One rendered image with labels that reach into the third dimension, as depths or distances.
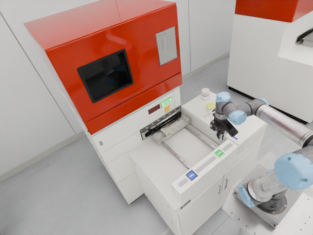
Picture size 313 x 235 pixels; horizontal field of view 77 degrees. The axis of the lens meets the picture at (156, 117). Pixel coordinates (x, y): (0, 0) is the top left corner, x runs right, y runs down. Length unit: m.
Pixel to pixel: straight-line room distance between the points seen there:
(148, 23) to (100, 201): 1.97
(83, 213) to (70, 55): 1.87
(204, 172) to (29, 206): 2.24
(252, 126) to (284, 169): 0.87
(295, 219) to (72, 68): 1.50
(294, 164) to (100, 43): 1.01
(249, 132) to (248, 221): 0.61
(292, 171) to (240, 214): 0.68
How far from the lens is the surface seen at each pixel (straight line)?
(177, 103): 1.76
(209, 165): 1.39
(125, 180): 1.97
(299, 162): 0.80
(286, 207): 1.43
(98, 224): 2.44
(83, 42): 1.12
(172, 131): 1.71
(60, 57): 1.11
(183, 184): 1.32
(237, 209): 1.43
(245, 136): 1.58
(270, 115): 1.04
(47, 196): 2.93
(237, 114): 1.03
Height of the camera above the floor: 2.12
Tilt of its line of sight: 42 degrees down
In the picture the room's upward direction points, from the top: 11 degrees counter-clockwise
